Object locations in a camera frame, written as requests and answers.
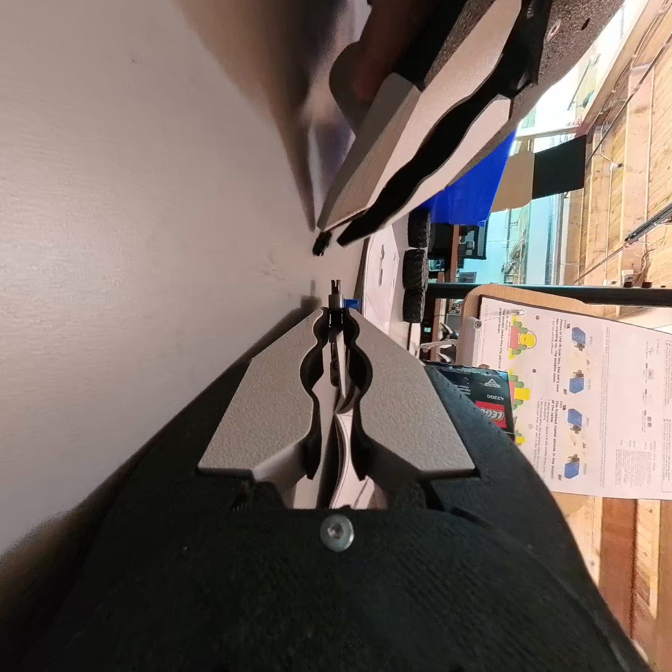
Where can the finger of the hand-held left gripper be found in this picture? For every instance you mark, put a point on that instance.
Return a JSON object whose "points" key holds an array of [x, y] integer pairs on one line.
{"points": [[378, 157], [472, 147]]}

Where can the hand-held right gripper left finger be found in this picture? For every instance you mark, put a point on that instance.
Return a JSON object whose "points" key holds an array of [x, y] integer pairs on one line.
{"points": [[262, 409]]}

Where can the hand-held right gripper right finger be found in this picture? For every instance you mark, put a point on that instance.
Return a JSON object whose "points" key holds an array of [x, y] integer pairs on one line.
{"points": [[409, 414]]}

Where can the small black toy pin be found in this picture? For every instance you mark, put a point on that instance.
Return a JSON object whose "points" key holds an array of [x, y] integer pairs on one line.
{"points": [[321, 244]]}

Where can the grey beam with blue pin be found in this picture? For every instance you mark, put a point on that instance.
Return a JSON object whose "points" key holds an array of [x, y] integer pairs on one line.
{"points": [[350, 303]]}

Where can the white desk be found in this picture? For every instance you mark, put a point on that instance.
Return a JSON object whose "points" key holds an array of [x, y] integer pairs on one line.
{"points": [[131, 210]]}

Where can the person's left hand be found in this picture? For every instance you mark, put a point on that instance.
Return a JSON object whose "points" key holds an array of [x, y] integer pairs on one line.
{"points": [[388, 47]]}

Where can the blue plastic bin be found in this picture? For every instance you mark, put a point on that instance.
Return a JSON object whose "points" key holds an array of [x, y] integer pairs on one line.
{"points": [[467, 194]]}

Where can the pale wooden panel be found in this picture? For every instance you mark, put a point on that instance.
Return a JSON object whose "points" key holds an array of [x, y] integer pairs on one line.
{"points": [[517, 178]]}

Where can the black toy set box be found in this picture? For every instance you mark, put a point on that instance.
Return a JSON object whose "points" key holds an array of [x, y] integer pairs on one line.
{"points": [[488, 391]]}

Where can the black panel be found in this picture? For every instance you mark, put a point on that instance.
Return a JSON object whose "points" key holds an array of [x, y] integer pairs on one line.
{"points": [[556, 168]]}

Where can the instruction sheet on board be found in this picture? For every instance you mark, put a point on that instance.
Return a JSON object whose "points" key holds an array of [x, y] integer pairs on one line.
{"points": [[471, 309]]}

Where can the black metal bar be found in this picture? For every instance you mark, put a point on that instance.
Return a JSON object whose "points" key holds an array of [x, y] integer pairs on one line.
{"points": [[551, 293]]}

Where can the white plastic mount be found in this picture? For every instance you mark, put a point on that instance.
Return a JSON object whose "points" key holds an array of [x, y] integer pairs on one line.
{"points": [[470, 341]]}

